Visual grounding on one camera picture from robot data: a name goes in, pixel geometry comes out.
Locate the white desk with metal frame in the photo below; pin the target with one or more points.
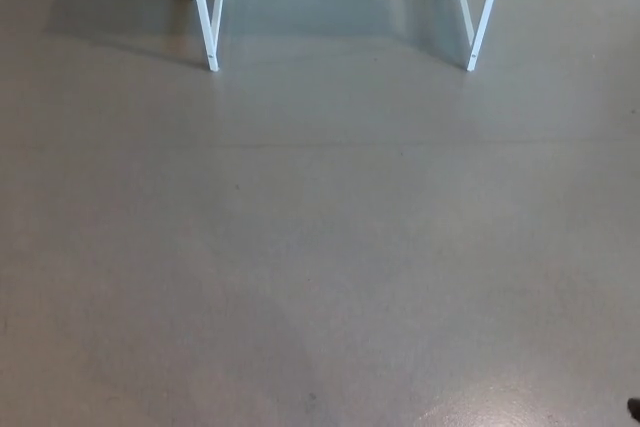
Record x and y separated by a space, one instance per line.
210 22

